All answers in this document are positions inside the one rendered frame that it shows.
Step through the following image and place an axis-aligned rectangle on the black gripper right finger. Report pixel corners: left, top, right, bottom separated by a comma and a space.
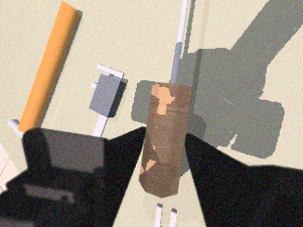
185, 133, 303, 227

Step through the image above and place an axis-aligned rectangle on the grey hook tool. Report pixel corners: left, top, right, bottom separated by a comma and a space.
139, 0, 193, 198

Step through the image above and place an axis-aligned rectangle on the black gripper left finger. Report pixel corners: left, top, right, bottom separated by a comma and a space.
22, 126, 146, 227

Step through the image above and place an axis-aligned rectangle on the white open-end wrench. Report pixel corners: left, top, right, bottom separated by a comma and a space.
154, 204, 177, 227

